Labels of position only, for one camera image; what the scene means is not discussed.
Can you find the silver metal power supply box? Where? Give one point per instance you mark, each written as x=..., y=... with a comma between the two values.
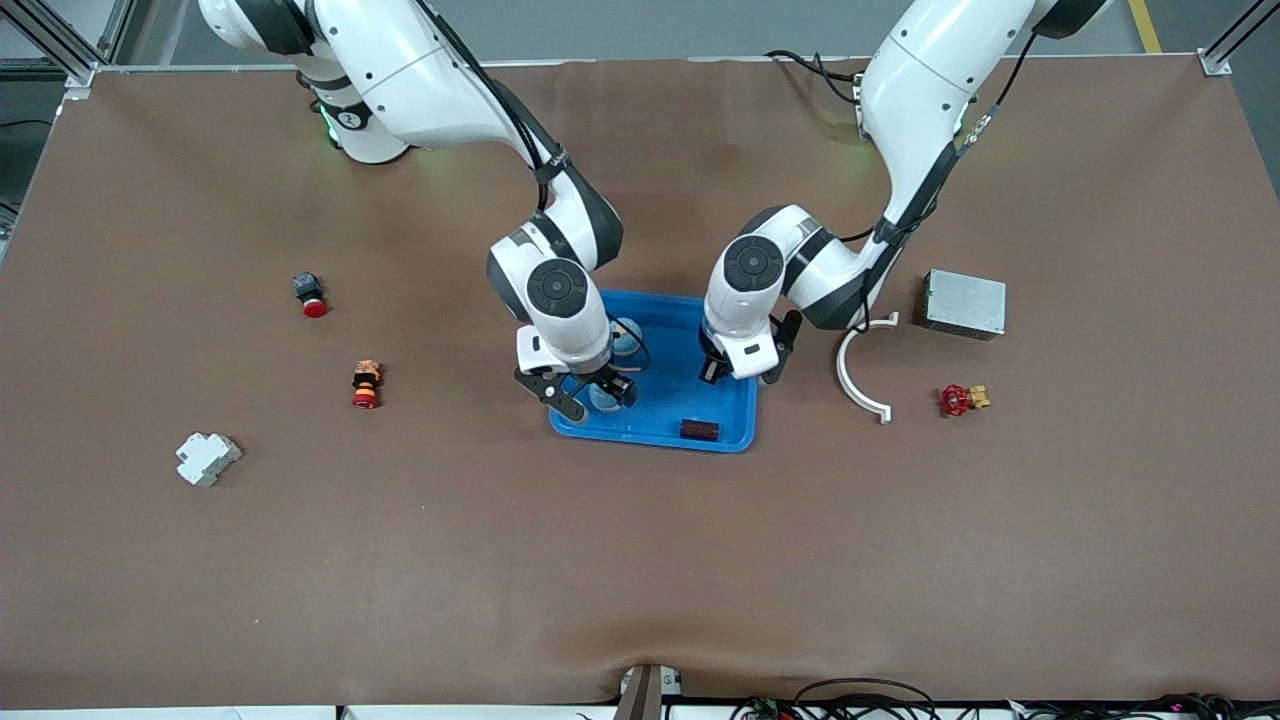
x=965, y=303

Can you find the blue plastic tray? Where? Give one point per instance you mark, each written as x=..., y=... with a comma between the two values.
x=670, y=410

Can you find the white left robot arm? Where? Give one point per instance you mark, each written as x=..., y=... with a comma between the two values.
x=920, y=90

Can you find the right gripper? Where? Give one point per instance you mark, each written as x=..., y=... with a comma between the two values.
x=604, y=378

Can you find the brown cylindrical capacitor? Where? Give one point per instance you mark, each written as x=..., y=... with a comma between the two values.
x=700, y=431

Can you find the red emergency stop orange base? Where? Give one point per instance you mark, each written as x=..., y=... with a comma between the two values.
x=366, y=385

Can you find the blue dome bell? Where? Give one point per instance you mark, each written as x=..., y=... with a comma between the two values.
x=603, y=400
x=627, y=337

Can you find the white circuit breaker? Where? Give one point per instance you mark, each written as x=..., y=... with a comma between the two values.
x=205, y=460

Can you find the white curved pipe clamp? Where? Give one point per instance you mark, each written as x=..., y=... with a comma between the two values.
x=843, y=368

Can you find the brass valve with red handwheel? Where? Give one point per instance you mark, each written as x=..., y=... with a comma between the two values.
x=955, y=401

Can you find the red push button black base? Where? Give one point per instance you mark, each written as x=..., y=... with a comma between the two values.
x=314, y=307

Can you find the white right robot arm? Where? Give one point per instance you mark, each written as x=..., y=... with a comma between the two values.
x=400, y=60

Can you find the grey metal table bracket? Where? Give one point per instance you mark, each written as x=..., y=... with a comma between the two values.
x=645, y=695

